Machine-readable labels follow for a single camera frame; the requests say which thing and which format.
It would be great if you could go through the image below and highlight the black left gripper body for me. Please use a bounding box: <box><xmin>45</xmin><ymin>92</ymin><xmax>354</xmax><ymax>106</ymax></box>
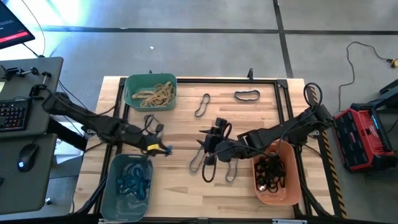
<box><xmin>133</xmin><ymin>123</ymin><xmax>165</xmax><ymax>156</ymax></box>

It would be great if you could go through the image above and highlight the black computer mouse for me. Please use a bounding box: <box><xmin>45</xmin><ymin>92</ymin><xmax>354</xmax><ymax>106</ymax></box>
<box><xmin>16</xmin><ymin>143</ymin><xmax>40</xmax><ymax>174</ymax></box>

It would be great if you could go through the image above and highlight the yellow cord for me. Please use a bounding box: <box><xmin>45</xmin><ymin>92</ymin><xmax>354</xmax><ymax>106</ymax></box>
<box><xmin>20</xmin><ymin>0</ymin><xmax>47</xmax><ymax>57</ymax></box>

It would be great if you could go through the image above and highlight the black clamp mount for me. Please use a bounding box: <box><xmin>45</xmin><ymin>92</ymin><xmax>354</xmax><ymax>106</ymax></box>
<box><xmin>29</xmin><ymin>71</ymin><xmax>53</xmax><ymax>98</ymax></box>
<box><xmin>0</xmin><ymin>66</ymin><xmax>40</xmax><ymax>79</ymax></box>

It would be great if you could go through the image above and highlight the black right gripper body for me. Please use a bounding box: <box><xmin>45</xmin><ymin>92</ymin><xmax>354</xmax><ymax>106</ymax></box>
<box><xmin>203</xmin><ymin>117</ymin><xmax>250</xmax><ymax>166</ymax></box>

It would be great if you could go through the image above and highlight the black aluminium table frame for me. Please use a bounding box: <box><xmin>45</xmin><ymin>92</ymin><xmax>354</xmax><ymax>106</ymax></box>
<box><xmin>93</xmin><ymin>77</ymin><xmax>312</xmax><ymax>220</ymax></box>

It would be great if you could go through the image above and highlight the black monitor with red bar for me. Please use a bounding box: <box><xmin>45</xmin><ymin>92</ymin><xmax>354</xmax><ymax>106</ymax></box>
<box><xmin>0</xmin><ymin>0</ymin><xmax>36</xmax><ymax>50</ymax></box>

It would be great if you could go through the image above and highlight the orange plastic basket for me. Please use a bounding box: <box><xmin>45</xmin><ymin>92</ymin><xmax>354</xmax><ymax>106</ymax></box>
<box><xmin>252</xmin><ymin>140</ymin><xmax>302</xmax><ymax>207</ymax></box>

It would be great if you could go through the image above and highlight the coiled black cable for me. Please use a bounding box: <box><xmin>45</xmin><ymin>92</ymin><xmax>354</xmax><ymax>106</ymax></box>
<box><xmin>303</xmin><ymin>82</ymin><xmax>325</xmax><ymax>109</ymax></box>

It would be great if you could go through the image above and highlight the yellow black hazard tape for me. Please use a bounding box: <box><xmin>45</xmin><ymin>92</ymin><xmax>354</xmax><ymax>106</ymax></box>
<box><xmin>306</xmin><ymin>85</ymin><xmax>348</xmax><ymax>219</ymax></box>

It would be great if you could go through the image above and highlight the grey-blue plastic basket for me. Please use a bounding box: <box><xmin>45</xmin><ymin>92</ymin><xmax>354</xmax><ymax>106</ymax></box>
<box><xmin>101</xmin><ymin>152</ymin><xmax>154</xmax><ymax>222</ymax></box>

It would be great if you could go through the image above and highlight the red black power station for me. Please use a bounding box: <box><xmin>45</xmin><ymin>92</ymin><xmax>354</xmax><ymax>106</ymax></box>
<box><xmin>333</xmin><ymin>102</ymin><xmax>398</xmax><ymax>174</ymax></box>

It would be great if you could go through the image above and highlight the black blue equipment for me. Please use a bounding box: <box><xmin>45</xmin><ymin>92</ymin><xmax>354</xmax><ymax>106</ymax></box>
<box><xmin>369</xmin><ymin>79</ymin><xmax>398</xmax><ymax>110</ymax></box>

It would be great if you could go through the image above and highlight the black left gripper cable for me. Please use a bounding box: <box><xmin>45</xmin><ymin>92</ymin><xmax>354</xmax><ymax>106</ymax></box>
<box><xmin>143</xmin><ymin>114</ymin><xmax>165</xmax><ymax>136</ymax></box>

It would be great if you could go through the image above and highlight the teal green plastic basket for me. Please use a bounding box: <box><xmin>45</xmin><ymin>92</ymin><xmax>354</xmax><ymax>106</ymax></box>
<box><xmin>123</xmin><ymin>73</ymin><xmax>178</xmax><ymax>112</ymax></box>

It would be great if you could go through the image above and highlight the black floor cable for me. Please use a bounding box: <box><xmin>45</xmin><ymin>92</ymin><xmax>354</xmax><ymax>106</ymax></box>
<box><xmin>338</xmin><ymin>40</ymin><xmax>393</xmax><ymax>105</ymax></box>

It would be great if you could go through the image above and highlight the black backlit keyboard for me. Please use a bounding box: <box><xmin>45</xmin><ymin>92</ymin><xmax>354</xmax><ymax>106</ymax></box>
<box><xmin>0</xmin><ymin>97</ymin><xmax>33</xmax><ymax>133</ymax></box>

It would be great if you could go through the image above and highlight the grey desk panel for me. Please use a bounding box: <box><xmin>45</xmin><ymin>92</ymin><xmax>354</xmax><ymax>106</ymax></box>
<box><xmin>0</xmin><ymin>133</ymin><xmax>59</xmax><ymax>216</ymax></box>
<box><xmin>0</xmin><ymin>56</ymin><xmax>65</xmax><ymax>139</ymax></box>

